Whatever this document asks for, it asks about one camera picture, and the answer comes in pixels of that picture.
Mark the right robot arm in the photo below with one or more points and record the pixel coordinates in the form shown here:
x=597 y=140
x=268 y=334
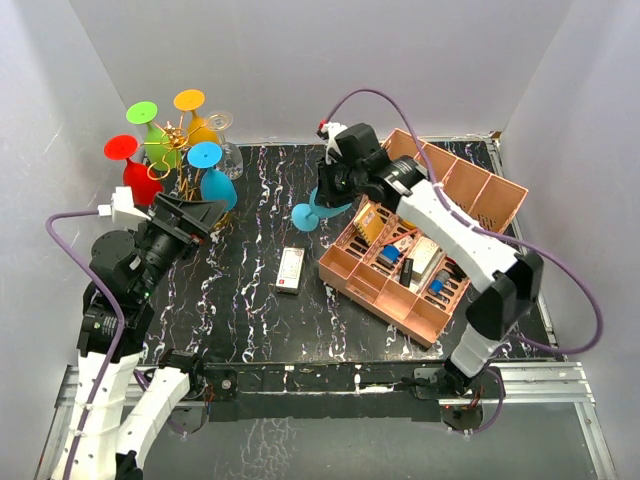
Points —
x=508 y=281

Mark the black front base bar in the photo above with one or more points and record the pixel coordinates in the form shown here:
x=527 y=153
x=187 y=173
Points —
x=421 y=391

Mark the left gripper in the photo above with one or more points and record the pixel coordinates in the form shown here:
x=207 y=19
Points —
x=203 y=214

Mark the clear wine glass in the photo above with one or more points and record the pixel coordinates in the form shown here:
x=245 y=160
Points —
x=232 y=163

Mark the white small box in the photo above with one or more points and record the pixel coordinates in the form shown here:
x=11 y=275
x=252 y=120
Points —
x=290 y=270

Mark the blue small item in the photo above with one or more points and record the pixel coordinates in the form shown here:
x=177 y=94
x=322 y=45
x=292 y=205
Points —
x=388 y=256

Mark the pink desk organizer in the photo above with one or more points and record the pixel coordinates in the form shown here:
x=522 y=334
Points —
x=351 y=267

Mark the green wine glass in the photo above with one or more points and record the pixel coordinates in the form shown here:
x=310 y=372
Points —
x=162 y=154

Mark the orange wine glass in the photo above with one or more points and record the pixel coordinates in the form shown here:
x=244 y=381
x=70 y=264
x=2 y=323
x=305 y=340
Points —
x=198 y=130

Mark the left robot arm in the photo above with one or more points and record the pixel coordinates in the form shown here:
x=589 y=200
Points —
x=118 y=412

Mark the white card box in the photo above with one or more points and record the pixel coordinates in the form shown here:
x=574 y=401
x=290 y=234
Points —
x=426 y=254

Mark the yellow spiral notebook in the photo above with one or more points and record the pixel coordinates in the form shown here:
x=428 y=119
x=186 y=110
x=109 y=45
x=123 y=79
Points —
x=370 y=221

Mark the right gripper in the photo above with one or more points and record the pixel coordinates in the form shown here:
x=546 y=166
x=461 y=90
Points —
x=326 y=194

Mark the red wine glass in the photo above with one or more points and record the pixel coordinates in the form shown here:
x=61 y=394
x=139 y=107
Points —
x=143 y=184

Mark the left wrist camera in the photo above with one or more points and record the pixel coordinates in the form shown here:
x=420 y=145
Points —
x=122 y=211

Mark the blue wine glass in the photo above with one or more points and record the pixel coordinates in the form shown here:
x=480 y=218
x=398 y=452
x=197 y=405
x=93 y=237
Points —
x=215 y=185
x=306 y=216

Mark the gold wire glass rack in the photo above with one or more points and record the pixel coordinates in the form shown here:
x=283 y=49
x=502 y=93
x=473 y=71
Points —
x=186 y=179

